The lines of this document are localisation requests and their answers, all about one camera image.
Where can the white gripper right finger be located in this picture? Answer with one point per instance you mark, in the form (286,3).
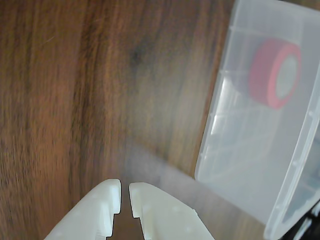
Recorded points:
(165,217)

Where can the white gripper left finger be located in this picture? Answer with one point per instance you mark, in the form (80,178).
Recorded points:
(92,212)

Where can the red tape roll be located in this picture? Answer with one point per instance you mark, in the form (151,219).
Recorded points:
(262,75)

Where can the clear plastic storage box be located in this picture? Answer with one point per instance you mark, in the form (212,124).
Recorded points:
(237,155)

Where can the black unidentified object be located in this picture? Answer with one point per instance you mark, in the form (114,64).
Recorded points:
(311,225)

